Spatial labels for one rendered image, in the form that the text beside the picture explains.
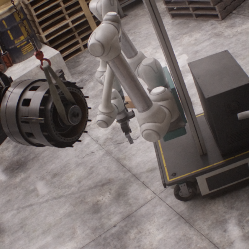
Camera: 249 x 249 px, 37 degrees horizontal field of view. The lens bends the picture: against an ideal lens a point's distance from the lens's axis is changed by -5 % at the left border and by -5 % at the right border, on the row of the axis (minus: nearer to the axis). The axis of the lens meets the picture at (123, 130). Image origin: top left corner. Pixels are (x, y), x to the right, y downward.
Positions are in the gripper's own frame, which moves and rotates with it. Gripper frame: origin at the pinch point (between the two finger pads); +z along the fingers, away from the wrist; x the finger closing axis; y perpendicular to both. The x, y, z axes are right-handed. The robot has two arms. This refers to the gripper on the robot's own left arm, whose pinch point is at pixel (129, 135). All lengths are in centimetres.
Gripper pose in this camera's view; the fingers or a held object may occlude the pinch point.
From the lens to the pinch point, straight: 275.8
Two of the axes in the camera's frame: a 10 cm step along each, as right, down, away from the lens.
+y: -9.3, 3.3, 1.4
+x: 0.7, 5.5, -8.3
